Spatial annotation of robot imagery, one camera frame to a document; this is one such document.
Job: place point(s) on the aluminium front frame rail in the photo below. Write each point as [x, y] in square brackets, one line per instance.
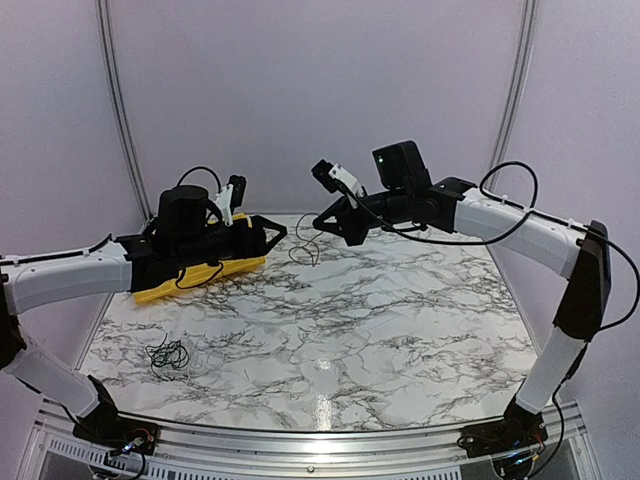
[192, 451]

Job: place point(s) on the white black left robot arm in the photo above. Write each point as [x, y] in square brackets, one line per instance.
[28, 282]

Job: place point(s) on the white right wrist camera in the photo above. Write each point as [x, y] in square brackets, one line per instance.
[333, 177]

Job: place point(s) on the yellow three-compartment plastic bin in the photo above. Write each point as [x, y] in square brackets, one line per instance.
[210, 277]

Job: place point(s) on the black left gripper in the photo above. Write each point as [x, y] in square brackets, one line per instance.
[256, 247]

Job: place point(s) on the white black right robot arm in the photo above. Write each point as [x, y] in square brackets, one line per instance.
[577, 253]

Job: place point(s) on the right aluminium corner post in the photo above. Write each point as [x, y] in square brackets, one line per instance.
[516, 86]

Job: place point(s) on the left aluminium corner post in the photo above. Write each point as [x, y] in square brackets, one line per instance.
[106, 34]

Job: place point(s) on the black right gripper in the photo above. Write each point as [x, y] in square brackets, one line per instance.
[341, 228]

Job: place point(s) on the aluminium corner post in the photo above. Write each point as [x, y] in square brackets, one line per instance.
[516, 86]
[106, 34]

